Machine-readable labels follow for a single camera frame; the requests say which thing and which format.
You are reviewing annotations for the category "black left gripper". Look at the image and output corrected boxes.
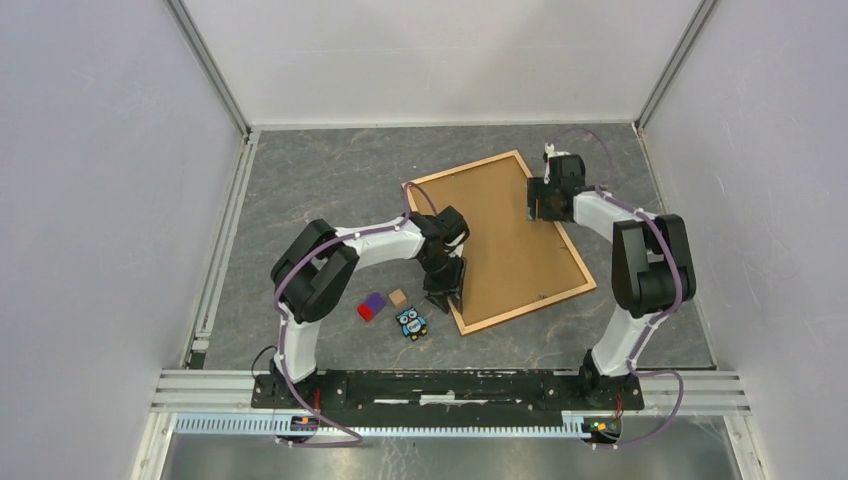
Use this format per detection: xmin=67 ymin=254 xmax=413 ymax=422
xmin=418 ymin=251 xmax=468 ymax=314

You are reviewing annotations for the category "wooden picture frame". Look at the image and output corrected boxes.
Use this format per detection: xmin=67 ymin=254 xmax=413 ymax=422
xmin=402 ymin=149 xmax=598 ymax=337

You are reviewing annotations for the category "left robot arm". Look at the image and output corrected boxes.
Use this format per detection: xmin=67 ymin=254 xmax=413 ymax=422
xmin=270 ymin=206 xmax=470 ymax=408

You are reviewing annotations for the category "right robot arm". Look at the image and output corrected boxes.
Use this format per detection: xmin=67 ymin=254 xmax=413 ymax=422
xmin=527 ymin=145 xmax=696 ymax=408

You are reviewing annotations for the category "blue owl figure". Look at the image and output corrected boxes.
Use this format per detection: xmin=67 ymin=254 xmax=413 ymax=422
xmin=395 ymin=307 xmax=428 ymax=342

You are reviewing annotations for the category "small tan wooden cube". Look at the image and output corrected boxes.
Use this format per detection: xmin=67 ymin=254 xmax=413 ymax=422
xmin=388 ymin=289 xmax=408 ymax=308

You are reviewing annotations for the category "red and purple block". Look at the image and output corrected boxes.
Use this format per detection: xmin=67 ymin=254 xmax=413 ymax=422
xmin=357 ymin=292 xmax=387 ymax=322

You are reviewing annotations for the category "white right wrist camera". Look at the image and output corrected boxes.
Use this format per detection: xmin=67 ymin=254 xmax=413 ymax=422
xmin=543 ymin=142 xmax=570 ymax=184

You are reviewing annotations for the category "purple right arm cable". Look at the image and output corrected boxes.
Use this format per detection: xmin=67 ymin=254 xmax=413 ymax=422
xmin=546 ymin=127 xmax=686 ymax=450

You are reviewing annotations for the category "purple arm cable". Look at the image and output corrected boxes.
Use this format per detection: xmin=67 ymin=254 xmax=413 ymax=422
xmin=271 ymin=182 xmax=440 ymax=449
xmin=546 ymin=127 xmax=686 ymax=450

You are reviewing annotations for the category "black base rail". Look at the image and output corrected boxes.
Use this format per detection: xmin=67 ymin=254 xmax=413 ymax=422
xmin=251 ymin=369 xmax=645 ymax=428

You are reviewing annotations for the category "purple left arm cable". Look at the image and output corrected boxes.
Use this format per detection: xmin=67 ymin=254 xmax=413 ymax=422
xmin=271 ymin=182 xmax=440 ymax=449

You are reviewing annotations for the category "white toothed cable tray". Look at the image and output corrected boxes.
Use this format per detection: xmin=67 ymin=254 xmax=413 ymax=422
xmin=173 ymin=413 xmax=590 ymax=440

